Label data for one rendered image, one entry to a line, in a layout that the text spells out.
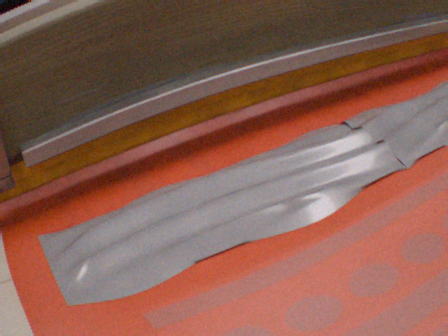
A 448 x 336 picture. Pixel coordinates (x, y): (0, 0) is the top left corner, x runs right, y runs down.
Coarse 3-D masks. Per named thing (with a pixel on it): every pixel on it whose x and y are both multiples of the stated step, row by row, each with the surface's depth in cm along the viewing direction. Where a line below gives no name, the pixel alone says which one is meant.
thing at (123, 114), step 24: (408, 24) 41; (432, 24) 42; (288, 48) 39; (312, 48) 38; (336, 48) 39; (360, 48) 39; (216, 72) 37; (240, 72) 37; (264, 72) 37; (144, 96) 35; (168, 96) 35; (192, 96) 36; (96, 120) 34; (120, 120) 35; (24, 144) 33; (48, 144) 33; (72, 144) 34
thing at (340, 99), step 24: (360, 72) 45; (384, 72) 44; (408, 72) 44; (432, 72) 43; (312, 96) 42; (336, 96) 41; (360, 96) 41; (384, 96) 40; (408, 96) 40; (336, 120) 38; (432, 168) 32
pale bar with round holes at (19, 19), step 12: (36, 0) 55; (48, 0) 52; (60, 0) 52; (72, 0) 53; (12, 12) 53; (24, 12) 51; (36, 12) 52; (48, 12) 52; (0, 24) 50; (12, 24) 51
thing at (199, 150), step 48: (288, 96) 42; (144, 144) 40; (192, 144) 39; (240, 144) 38; (48, 192) 37; (96, 192) 36; (144, 192) 35; (384, 192) 31; (288, 240) 29; (48, 288) 28; (192, 288) 27
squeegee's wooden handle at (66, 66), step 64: (128, 0) 33; (192, 0) 35; (256, 0) 37; (320, 0) 38; (384, 0) 41; (0, 64) 31; (64, 64) 33; (128, 64) 35; (192, 64) 37; (0, 128) 33
